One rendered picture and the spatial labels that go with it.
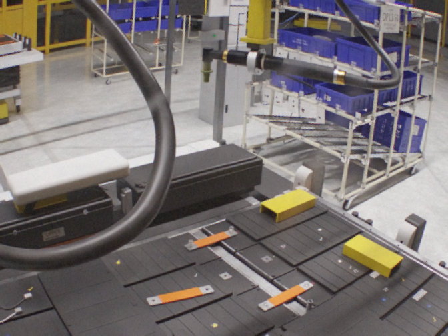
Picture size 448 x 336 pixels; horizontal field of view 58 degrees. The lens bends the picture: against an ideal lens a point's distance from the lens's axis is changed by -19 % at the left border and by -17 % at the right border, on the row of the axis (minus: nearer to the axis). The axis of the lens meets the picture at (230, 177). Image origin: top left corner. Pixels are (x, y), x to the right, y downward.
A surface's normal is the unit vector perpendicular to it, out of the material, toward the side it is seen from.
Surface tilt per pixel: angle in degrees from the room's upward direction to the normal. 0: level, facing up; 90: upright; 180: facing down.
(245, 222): 0
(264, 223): 0
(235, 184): 90
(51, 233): 90
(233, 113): 90
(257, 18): 90
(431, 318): 0
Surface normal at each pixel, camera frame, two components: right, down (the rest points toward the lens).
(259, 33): -0.44, 0.36
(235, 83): 0.61, 0.37
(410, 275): 0.06, -0.90
